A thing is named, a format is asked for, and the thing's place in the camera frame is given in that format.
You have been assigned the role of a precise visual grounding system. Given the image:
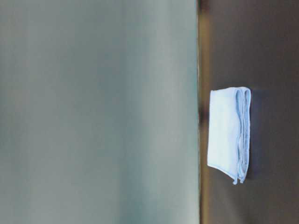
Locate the light blue cloth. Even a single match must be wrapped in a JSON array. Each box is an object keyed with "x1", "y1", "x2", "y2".
[{"x1": 207, "y1": 87, "x2": 251, "y2": 185}]

